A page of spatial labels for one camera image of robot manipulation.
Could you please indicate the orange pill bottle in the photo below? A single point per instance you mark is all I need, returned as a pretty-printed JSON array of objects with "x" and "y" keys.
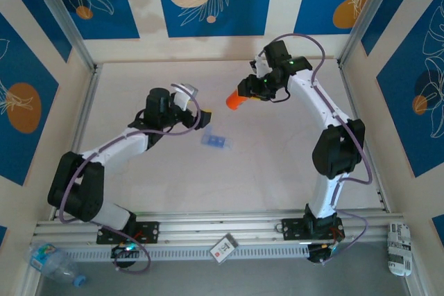
[{"x": 234, "y": 102}]

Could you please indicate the small blue packet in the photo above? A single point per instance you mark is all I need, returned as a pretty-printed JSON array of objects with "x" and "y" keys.
[{"x": 216, "y": 141}]

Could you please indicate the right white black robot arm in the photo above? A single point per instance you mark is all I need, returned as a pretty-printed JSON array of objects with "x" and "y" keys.
[{"x": 336, "y": 147}]

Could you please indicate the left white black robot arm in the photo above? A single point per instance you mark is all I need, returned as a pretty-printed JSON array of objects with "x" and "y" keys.
[{"x": 114, "y": 150}]

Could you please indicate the white card with red mark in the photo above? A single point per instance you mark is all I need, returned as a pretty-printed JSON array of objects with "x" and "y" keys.
[{"x": 223, "y": 249}]

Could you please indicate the clear plastic water bottle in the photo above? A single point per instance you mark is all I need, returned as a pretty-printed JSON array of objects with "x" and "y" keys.
[{"x": 52, "y": 265}]

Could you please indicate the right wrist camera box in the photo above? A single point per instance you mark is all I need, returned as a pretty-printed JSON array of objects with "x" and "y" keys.
[{"x": 261, "y": 67}]

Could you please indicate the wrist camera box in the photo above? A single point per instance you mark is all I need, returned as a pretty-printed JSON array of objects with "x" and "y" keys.
[
  {"x": 182, "y": 96},
  {"x": 261, "y": 67}
]

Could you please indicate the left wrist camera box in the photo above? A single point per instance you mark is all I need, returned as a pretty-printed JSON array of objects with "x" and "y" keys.
[{"x": 182, "y": 96}]

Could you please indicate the aluminium table side rail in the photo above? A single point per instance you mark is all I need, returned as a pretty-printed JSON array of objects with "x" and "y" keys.
[
  {"x": 348, "y": 88},
  {"x": 84, "y": 112}
]

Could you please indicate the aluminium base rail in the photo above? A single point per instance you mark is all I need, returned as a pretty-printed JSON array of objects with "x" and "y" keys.
[{"x": 215, "y": 226}]

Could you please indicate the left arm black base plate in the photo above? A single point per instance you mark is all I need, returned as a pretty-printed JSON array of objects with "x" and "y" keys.
[{"x": 149, "y": 232}]

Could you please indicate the aluminium frame post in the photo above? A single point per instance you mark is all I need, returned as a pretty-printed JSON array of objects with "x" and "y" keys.
[
  {"x": 374, "y": 15},
  {"x": 68, "y": 22}
]

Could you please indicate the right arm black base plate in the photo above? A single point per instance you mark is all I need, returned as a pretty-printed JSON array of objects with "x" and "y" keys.
[{"x": 291, "y": 228}]

